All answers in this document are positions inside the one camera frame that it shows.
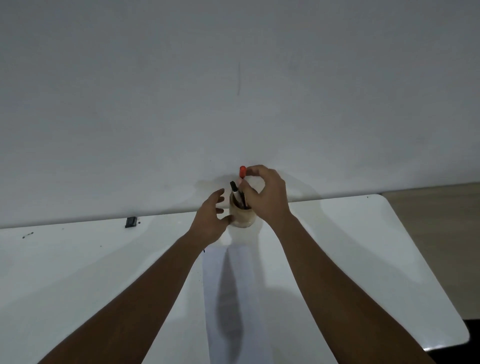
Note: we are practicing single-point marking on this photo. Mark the person's left hand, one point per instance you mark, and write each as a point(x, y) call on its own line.
point(205, 225)

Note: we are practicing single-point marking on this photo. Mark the person's right hand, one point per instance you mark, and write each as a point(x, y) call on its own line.
point(270, 202)

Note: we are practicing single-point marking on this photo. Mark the person's right thumb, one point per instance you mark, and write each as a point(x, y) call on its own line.
point(247, 190)

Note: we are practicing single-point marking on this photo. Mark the person's left thumb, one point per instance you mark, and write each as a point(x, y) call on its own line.
point(226, 220)

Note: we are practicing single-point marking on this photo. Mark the beige wooden pen holder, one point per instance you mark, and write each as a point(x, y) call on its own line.
point(243, 219)

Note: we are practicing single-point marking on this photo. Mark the red marker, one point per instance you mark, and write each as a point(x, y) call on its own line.
point(242, 172)

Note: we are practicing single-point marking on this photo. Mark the person's right forearm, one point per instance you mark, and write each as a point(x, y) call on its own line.
point(337, 300)

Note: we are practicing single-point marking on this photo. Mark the person's left forearm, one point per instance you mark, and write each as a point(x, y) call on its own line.
point(127, 311)

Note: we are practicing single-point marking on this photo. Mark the black capped white marker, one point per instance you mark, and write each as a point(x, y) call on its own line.
point(235, 191)

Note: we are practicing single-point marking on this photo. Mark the small black clip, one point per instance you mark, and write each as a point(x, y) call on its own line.
point(131, 222)

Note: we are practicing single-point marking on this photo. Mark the white paper sheet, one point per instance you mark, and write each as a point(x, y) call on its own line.
point(257, 318)

